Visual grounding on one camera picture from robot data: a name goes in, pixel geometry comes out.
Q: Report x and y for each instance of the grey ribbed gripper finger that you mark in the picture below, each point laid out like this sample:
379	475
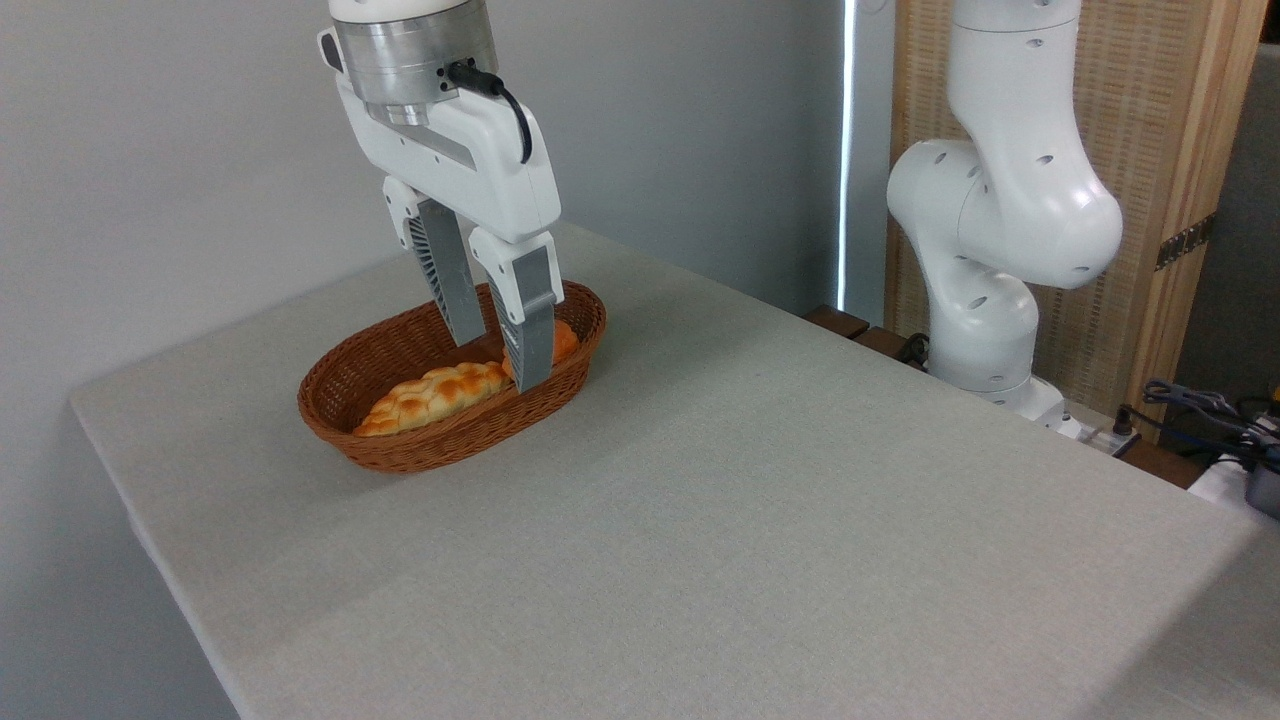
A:
450	280
535	300

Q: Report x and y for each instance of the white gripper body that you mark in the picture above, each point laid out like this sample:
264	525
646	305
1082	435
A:
480	165

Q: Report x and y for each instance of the round orange bread bun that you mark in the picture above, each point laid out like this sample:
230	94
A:
565	342

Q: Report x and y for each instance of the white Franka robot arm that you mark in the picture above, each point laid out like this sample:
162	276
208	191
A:
1005	200

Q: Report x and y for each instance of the long braided bread loaf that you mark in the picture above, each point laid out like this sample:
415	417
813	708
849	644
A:
430	395

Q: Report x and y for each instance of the brown oval wicker basket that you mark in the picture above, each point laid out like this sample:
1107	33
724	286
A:
420	455

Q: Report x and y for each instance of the grey tablecloth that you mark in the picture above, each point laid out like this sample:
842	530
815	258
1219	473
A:
750	540

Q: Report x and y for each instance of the white power strip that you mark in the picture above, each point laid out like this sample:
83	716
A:
1095	436

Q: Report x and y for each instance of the black power plug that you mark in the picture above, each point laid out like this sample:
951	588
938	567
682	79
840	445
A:
1123	420

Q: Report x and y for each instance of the metal screen hinge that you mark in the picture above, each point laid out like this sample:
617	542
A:
1186	242

